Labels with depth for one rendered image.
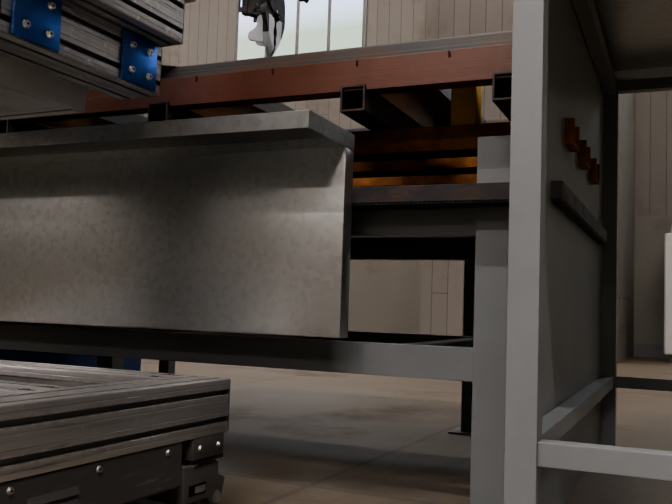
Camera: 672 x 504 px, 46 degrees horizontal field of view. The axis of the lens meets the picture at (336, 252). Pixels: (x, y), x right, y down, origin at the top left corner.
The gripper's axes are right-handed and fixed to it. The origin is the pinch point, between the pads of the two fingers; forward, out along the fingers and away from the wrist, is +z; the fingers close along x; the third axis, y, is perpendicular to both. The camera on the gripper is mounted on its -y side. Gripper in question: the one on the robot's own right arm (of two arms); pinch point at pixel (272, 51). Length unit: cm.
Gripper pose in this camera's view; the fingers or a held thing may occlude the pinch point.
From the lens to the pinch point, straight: 183.4
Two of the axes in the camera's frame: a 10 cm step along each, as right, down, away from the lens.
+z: -0.3, 10.0, -0.7
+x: -4.0, -0.7, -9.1
